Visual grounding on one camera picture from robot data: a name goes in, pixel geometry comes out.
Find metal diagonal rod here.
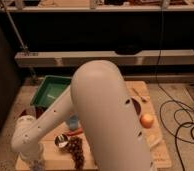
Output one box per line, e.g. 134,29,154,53
0,0,31,56

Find blue plastic cup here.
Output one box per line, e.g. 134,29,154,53
67,115,79,131

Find orange carrot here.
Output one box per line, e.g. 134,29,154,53
66,128,83,136

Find black floor cables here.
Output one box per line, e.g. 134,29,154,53
155,6,194,171

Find green plastic tray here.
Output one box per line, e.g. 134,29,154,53
31,75,71,108

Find blue towel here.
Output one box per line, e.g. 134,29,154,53
30,161,45,171

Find wooden spoon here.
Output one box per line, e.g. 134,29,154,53
132,88,148,103

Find purple bowl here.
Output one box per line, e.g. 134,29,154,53
132,98,141,116

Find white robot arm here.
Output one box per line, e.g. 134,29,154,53
11,60,156,171

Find small metal cup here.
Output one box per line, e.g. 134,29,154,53
54,134,68,149

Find red-brown bowl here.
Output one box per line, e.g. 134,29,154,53
19,106,44,121

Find orange apple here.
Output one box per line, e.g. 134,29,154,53
140,114,154,129

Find bunch of dark grapes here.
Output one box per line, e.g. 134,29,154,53
67,137,84,171

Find white shelf unit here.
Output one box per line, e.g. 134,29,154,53
4,0,194,68

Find wooden board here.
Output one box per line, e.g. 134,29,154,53
11,81,172,171

